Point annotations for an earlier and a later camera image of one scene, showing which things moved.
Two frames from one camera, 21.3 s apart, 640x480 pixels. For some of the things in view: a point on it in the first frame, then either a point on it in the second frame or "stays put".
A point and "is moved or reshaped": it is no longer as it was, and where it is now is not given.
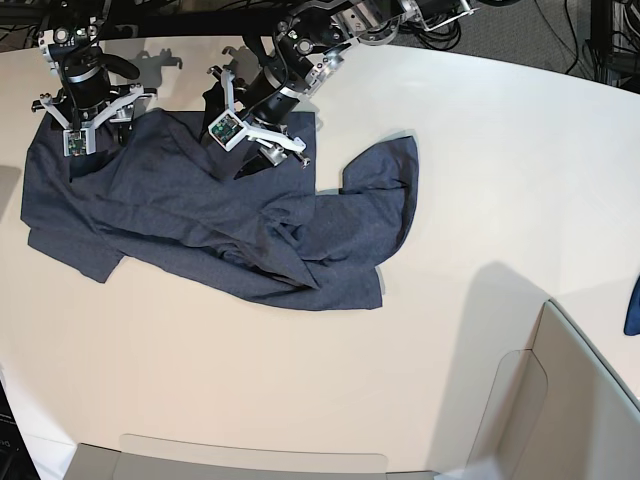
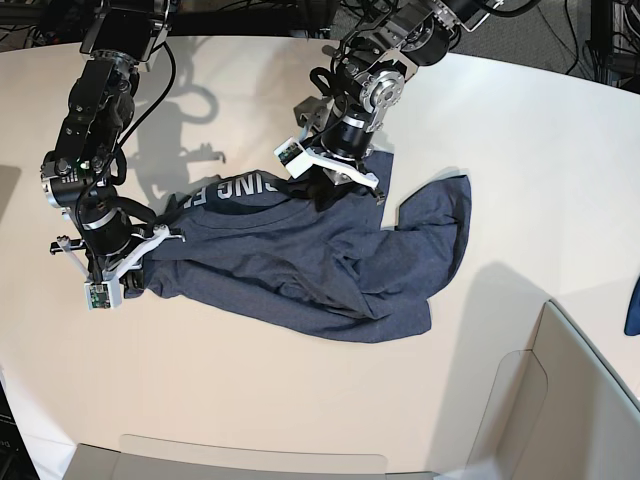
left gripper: (79, 122) -> (111, 255)
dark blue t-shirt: (160, 193) is moved or reshaped
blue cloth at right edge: (632, 319) stays put
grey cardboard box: (560, 411) stays put
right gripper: (235, 125) -> (337, 154)
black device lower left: (17, 461) stays put
